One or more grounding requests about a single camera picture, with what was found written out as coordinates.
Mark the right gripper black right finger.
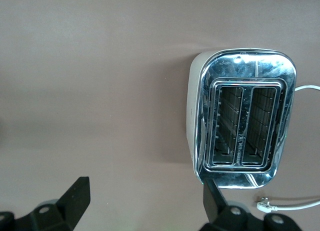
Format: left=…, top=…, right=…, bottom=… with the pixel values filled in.
left=199, top=178, right=266, bottom=231

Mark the white toaster power cable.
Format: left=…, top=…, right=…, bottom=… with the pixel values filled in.
left=256, top=84, right=320, bottom=213

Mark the chrome and cream two-slot toaster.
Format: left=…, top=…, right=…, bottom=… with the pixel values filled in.
left=186, top=47, right=298, bottom=190

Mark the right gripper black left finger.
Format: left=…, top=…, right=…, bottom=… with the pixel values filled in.
left=15, top=176, right=91, bottom=231

